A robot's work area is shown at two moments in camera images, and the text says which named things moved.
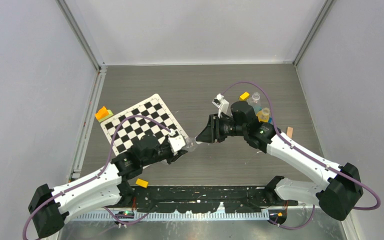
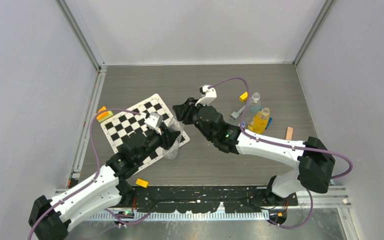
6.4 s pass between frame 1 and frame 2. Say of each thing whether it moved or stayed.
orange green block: stayed
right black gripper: moved
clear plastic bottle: stayed
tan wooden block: stayed
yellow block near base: stayed
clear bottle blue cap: moved
